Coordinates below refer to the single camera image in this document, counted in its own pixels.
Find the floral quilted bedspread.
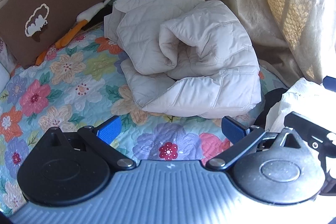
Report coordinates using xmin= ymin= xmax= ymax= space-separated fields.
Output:
xmin=0 ymin=25 xmax=289 ymax=216

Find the orange and white plush toy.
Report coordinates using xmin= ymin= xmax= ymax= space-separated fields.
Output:
xmin=35 ymin=0 xmax=114 ymax=66

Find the white pillow with flower print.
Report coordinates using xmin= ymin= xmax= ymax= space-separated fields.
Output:
xmin=0 ymin=39 xmax=19 ymax=69

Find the black cloth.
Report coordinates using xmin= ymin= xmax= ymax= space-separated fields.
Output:
xmin=253 ymin=88 xmax=289 ymax=126

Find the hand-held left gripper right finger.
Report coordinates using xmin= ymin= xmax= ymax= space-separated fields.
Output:
xmin=205 ymin=116 xmax=305 ymax=171

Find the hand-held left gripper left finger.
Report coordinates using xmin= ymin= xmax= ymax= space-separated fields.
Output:
xmin=48 ymin=116 xmax=136 ymax=170

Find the white quilted jacket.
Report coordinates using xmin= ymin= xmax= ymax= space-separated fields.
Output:
xmin=104 ymin=0 xmax=263 ymax=117

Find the white crumpled cloth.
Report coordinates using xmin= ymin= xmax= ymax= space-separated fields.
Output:
xmin=265 ymin=77 xmax=336 ymax=132

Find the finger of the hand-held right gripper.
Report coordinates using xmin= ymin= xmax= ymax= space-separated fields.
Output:
xmin=284 ymin=112 xmax=336 ymax=159

